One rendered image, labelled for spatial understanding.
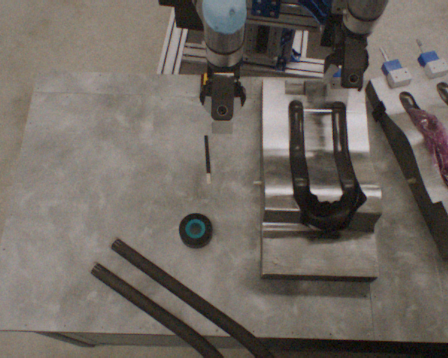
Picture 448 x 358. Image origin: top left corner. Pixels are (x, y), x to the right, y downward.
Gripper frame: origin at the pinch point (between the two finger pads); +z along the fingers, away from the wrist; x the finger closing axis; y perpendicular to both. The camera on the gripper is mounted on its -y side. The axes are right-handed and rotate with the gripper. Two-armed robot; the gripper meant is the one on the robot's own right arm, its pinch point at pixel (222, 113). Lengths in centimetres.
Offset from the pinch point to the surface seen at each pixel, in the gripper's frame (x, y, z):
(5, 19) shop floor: 110, 107, 96
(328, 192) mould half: -24.2, -18.6, 1.3
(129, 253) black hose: 20.4, -31.7, 10.6
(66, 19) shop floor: 80, 108, 96
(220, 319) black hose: -0.9, -46.5, 4.2
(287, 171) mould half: -15.4, -12.8, 3.5
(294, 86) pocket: -18.6, 13.6, 8.1
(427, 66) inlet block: -54, 21, 7
